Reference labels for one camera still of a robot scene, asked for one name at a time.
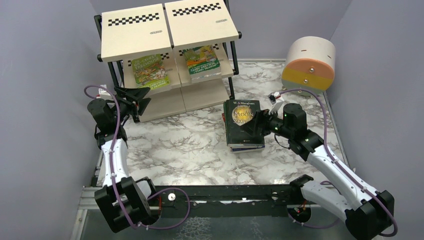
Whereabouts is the black Moon and Sixpence book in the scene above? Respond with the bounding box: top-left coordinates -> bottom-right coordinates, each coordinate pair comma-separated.
223,99 -> 265,148

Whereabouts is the green 65-storey treehouse book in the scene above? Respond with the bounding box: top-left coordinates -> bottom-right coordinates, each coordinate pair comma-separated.
131,54 -> 171,90

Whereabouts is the green 104-storey treehouse book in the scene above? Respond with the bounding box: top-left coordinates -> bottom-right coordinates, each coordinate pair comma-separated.
182,45 -> 221,77

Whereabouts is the floral cover book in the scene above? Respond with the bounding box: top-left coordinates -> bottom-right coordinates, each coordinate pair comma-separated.
190,71 -> 222,84

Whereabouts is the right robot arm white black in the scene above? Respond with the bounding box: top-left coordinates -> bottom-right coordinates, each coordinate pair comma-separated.
240,103 -> 397,240

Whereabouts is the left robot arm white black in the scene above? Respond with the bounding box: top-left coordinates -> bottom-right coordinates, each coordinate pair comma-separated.
87,87 -> 159,233

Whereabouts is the dark bottom book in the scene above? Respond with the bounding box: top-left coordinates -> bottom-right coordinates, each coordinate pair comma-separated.
221,112 -> 267,155

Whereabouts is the beige black three-tier shelf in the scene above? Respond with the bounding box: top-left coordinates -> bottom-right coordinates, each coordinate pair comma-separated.
94,0 -> 242,122

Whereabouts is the round drawer box orange yellow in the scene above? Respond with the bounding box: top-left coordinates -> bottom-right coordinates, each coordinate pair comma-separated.
281,36 -> 336,96

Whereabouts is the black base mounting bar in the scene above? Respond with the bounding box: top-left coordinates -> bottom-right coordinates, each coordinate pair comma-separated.
149,184 -> 308,219

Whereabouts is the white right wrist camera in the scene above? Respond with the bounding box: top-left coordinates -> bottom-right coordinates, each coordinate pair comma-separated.
267,91 -> 284,115

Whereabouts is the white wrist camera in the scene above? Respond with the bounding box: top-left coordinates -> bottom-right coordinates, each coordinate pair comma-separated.
95,84 -> 113,101
267,91 -> 284,115

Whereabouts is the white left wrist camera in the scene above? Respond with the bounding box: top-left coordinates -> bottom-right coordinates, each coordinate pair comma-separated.
95,84 -> 113,101

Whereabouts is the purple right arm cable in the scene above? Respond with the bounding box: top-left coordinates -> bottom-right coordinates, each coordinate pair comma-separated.
278,88 -> 399,238

